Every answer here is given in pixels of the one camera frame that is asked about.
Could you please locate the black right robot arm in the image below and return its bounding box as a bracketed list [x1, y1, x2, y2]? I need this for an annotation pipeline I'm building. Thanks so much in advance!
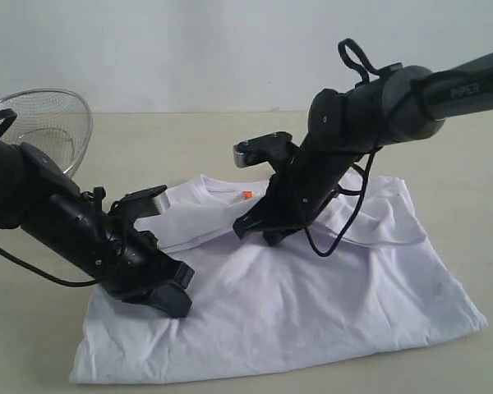
[233, 39, 493, 245]

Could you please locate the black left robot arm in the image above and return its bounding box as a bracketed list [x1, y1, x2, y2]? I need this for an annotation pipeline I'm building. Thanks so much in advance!
[0, 108, 194, 318]

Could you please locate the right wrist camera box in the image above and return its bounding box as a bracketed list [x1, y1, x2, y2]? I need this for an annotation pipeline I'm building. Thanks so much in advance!
[233, 131, 297, 172]

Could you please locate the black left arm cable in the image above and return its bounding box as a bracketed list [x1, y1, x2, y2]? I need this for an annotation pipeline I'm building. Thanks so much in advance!
[0, 107, 108, 288]

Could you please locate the metal wire mesh basket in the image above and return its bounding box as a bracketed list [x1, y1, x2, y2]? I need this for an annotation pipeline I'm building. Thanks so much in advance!
[0, 88, 93, 177]

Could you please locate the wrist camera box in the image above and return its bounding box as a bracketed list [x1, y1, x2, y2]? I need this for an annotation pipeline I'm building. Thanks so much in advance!
[233, 131, 297, 172]
[108, 185, 168, 222]

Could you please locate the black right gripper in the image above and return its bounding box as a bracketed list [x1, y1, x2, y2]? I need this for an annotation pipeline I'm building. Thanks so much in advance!
[233, 155, 341, 247]

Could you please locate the white t-shirt with red print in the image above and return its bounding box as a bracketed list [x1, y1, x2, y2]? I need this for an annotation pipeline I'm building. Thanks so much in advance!
[70, 176, 487, 384]

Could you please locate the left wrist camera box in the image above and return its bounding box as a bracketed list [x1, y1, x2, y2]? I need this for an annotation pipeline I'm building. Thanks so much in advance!
[108, 185, 168, 222]

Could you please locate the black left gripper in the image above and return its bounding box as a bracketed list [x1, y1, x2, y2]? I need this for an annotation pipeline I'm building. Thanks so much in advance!
[91, 217, 195, 318]

